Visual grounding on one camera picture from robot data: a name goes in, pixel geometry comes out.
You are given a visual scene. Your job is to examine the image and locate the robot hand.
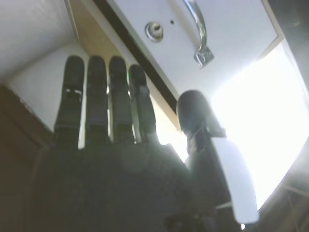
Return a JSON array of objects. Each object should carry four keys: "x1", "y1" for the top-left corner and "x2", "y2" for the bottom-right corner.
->
[{"x1": 31, "y1": 55, "x2": 261, "y2": 232}]

